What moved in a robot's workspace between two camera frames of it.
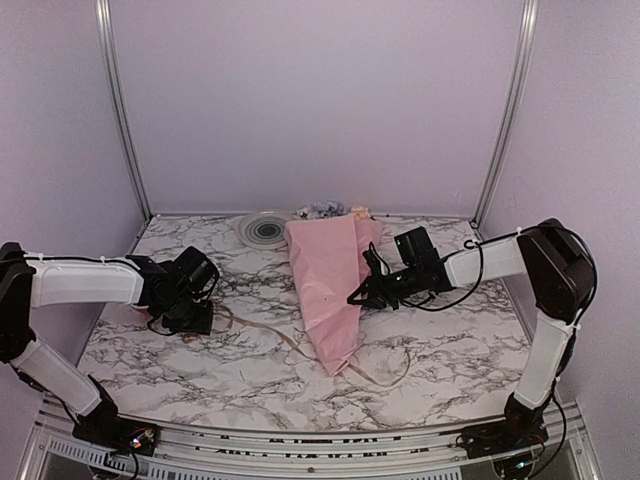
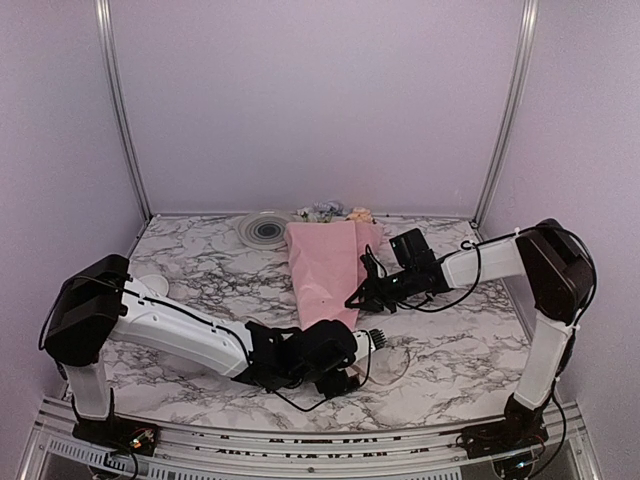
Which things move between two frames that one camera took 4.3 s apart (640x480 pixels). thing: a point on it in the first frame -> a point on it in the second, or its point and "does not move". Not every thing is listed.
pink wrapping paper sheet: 329,257 does not move
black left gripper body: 185,318 -> 335,385
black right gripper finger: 385,301 does not move
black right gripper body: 402,286 does not move
